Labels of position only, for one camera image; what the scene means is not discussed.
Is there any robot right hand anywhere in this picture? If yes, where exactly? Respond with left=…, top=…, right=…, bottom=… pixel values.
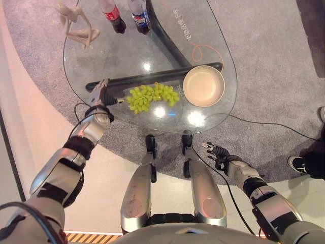
left=201, top=142, right=231, bottom=170

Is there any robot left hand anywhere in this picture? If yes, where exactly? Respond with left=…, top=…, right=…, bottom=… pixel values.
left=89, top=78, right=125, bottom=107

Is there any robot right silver leg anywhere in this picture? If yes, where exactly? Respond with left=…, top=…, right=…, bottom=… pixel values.
left=181, top=130, right=228, bottom=228

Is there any robot silver leg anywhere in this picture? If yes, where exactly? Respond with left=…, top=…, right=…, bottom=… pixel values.
left=181, top=130, right=228, bottom=228
left=120, top=134, right=158, bottom=226

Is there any green grape bunch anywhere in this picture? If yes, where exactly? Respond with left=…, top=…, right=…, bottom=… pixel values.
left=125, top=82, right=181, bottom=115

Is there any glass oval table top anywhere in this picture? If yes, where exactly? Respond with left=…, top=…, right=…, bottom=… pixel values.
left=62, top=0, right=238, bottom=135

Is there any beige round bowl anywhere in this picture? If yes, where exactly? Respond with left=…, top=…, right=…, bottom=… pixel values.
left=182, top=65, right=226, bottom=107

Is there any beige abstract figure sculpture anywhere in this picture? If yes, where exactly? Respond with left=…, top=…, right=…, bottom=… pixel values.
left=55, top=2, right=101, bottom=50

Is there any person's black white shoe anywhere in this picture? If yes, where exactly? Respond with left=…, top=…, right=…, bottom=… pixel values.
left=287, top=156, right=312, bottom=175

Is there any red label cola bottle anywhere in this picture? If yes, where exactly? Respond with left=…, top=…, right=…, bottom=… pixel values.
left=99, top=0, right=127, bottom=34

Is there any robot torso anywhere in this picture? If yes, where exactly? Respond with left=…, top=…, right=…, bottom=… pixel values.
left=111, top=213, right=270, bottom=244

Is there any blue label cola bottle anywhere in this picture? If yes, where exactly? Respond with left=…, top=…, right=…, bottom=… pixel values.
left=128, top=0, right=151, bottom=35

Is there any robot left silver leg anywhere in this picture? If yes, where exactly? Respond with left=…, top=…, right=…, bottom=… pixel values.
left=120, top=134, right=158, bottom=226

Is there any grey carpet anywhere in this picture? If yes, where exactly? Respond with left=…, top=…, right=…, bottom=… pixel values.
left=2, top=0, right=325, bottom=186

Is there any person's leg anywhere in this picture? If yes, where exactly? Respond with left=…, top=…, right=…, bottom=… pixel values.
left=299, top=124, right=325, bottom=180

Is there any yellow black hazard strip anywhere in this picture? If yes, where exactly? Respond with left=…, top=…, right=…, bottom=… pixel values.
left=64, top=232, right=122, bottom=244

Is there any black floor cable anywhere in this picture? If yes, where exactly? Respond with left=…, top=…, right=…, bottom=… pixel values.
left=230, top=114, right=321, bottom=142

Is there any black table frame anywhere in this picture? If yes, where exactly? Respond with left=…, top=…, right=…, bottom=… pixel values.
left=85, top=0, right=223, bottom=93

